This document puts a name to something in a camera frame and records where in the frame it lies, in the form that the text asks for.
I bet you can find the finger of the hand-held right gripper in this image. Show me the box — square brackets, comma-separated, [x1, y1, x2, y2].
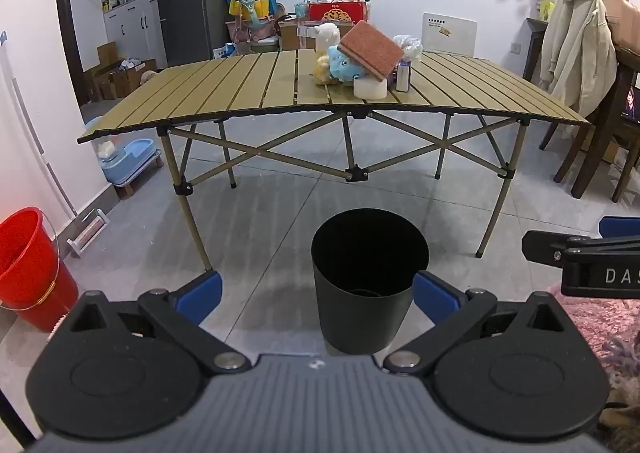
[599, 216, 640, 240]
[521, 230, 640, 265]

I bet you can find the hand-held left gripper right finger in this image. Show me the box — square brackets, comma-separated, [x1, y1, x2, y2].
[382, 270, 568, 376]

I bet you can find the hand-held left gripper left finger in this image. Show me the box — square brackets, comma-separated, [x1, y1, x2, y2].
[65, 270, 251, 376]

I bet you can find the black trash bin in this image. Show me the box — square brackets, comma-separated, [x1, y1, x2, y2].
[311, 208, 431, 355]

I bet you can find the glittery plastic bag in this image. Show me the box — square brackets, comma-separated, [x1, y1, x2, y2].
[392, 34, 425, 62]

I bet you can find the blue plush toy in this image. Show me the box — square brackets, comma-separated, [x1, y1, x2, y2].
[327, 45, 373, 84]

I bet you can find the yellow plush toy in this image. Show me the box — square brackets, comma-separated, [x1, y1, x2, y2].
[314, 53, 335, 85]

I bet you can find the pink fluffy rug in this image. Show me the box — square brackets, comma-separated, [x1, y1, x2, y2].
[545, 283, 640, 414]

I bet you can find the dark wooden chair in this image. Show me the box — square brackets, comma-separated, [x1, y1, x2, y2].
[539, 58, 601, 184]

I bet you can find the tablet screen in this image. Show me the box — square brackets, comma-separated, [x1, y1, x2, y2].
[620, 87, 640, 124]

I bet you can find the small floor heater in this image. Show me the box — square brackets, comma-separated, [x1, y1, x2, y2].
[66, 209, 110, 259]

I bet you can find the red plastic bucket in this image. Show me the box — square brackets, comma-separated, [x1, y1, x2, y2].
[0, 207, 80, 334]

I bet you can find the beige hooded jacket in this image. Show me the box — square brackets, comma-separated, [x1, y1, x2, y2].
[539, 0, 618, 138]

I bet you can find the dark wooden console table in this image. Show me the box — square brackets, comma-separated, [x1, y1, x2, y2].
[524, 17, 551, 81]

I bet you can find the plain cardboard box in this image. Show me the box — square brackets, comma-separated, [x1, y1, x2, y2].
[602, 0, 640, 54]

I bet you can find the white pole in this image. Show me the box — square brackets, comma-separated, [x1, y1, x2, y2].
[7, 73, 78, 218]

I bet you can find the tan slatted folding table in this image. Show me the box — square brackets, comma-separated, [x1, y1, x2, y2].
[77, 49, 591, 271]

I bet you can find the open cardboard box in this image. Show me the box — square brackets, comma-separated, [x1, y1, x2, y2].
[82, 42, 158, 104]

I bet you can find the taped cardboard box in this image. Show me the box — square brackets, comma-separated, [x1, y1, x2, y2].
[278, 18, 321, 51]

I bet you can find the white kitchen cabinet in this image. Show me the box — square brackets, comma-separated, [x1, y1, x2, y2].
[95, 0, 168, 71]

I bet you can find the white plush toy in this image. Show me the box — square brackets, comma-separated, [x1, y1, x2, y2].
[314, 23, 342, 54]

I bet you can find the grey refrigerator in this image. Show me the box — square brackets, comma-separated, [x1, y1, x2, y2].
[150, 0, 237, 68]

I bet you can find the yellow gift bag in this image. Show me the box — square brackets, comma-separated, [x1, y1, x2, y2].
[229, 0, 271, 18]

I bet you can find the dark brown door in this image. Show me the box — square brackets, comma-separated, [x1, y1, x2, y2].
[54, 0, 86, 106]

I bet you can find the red gift box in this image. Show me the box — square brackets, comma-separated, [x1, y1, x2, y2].
[307, 0, 371, 26]

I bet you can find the white wall panel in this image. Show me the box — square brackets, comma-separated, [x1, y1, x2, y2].
[421, 13, 477, 58]

